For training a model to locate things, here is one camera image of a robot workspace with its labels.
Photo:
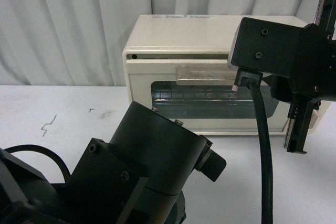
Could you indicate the metal oven wire rack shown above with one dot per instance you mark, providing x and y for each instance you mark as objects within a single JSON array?
[{"x": 194, "y": 94}]

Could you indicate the white pleated curtain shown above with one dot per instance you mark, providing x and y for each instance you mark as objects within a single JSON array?
[{"x": 80, "y": 42}]

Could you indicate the cream oven door with handle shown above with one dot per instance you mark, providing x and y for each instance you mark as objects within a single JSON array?
[{"x": 208, "y": 118}]

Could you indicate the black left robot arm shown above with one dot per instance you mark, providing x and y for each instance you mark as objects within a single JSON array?
[{"x": 137, "y": 177}]

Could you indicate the cream toaster oven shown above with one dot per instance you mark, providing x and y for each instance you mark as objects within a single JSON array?
[{"x": 209, "y": 37}]

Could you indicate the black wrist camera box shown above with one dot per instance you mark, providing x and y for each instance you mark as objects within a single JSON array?
[{"x": 264, "y": 46}]

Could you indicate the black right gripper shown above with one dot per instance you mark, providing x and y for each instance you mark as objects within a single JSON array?
[{"x": 312, "y": 76}]

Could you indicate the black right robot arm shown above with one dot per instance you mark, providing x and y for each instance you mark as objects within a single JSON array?
[{"x": 312, "y": 76}]

